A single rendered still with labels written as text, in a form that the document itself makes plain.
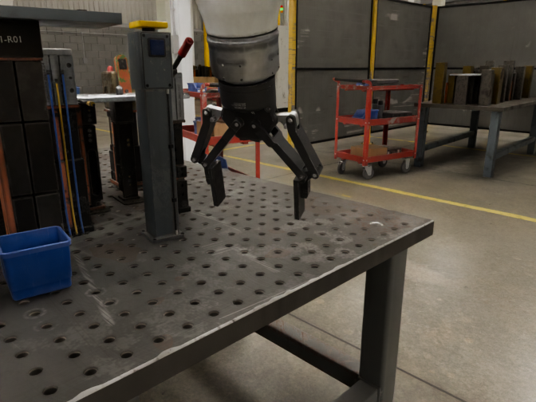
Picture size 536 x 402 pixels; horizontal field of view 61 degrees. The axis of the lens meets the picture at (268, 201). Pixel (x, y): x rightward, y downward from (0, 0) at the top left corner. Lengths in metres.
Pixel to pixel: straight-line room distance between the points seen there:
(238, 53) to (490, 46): 7.34
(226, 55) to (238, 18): 0.05
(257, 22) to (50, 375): 0.50
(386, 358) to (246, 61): 0.95
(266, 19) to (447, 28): 7.57
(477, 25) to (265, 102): 7.40
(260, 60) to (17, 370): 0.50
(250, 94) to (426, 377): 1.44
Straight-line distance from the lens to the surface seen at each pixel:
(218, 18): 0.56
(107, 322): 0.75
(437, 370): 1.89
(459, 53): 7.99
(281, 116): 0.62
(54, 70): 1.08
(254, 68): 0.57
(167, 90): 0.98
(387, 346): 1.30
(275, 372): 1.77
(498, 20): 7.84
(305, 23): 5.58
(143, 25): 0.98
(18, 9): 0.88
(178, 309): 0.76
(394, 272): 1.20
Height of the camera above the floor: 1.07
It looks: 17 degrees down
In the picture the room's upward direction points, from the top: straight up
